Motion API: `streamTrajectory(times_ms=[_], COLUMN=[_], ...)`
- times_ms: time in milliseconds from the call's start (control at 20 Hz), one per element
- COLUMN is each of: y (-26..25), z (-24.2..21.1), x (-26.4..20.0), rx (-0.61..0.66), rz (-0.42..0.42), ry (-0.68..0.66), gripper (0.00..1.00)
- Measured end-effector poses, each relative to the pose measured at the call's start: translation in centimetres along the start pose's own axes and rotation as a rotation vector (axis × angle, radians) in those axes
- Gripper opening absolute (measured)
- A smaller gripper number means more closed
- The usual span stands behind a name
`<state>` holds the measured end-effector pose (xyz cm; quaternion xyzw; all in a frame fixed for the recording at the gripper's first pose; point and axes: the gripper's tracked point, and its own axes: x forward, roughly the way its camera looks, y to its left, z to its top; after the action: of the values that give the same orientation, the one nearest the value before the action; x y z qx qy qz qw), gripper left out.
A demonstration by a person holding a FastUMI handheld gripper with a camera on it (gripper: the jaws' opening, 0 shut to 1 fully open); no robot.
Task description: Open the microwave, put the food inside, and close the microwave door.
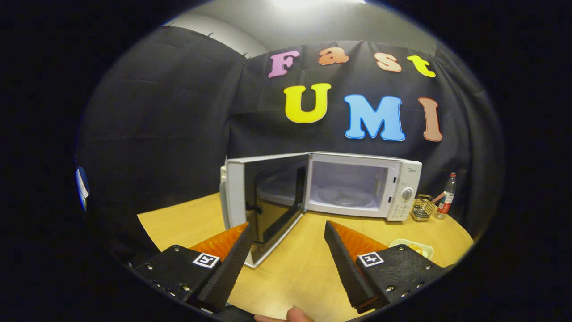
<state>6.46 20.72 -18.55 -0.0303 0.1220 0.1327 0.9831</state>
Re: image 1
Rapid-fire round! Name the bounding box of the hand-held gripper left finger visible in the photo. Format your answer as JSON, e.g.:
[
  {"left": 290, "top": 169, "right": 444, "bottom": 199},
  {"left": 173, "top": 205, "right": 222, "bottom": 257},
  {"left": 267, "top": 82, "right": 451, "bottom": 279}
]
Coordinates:
[{"left": 133, "top": 222, "right": 252, "bottom": 313}]

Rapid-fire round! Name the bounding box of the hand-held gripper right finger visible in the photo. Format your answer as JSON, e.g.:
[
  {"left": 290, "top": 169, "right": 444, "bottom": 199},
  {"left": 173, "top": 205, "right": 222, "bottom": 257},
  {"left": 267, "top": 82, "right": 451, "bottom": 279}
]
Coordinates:
[{"left": 324, "top": 220, "right": 448, "bottom": 314}]

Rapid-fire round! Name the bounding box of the white square plate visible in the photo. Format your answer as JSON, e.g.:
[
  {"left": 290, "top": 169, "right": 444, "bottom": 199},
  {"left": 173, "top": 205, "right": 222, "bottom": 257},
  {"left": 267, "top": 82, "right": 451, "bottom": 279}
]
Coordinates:
[{"left": 388, "top": 239, "right": 435, "bottom": 261}]

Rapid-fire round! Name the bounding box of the white microwave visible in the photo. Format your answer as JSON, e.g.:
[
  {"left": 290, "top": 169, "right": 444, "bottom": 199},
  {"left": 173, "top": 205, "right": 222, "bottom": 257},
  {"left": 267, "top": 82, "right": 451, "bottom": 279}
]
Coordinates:
[{"left": 220, "top": 151, "right": 423, "bottom": 269}]

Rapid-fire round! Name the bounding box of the clear bottle with red label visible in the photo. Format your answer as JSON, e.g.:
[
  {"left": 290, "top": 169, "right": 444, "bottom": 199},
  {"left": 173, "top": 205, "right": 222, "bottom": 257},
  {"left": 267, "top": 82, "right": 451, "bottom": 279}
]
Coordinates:
[{"left": 436, "top": 172, "right": 457, "bottom": 220}]

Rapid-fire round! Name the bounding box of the black backdrop cloth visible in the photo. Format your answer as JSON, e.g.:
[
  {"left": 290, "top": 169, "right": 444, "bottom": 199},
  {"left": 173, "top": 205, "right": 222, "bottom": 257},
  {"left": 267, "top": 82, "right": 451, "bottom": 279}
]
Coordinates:
[{"left": 76, "top": 26, "right": 505, "bottom": 264}]

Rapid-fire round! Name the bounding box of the blue and white item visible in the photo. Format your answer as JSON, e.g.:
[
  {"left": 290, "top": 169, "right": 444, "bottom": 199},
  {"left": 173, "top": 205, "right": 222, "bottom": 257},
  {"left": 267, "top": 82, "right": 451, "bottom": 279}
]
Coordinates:
[{"left": 75, "top": 166, "right": 91, "bottom": 211}]

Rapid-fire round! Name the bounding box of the wire mesh basket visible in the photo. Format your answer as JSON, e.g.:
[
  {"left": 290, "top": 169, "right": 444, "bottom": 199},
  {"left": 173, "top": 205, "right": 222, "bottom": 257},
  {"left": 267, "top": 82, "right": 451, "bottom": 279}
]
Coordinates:
[{"left": 411, "top": 194, "right": 435, "bottom": 222}]

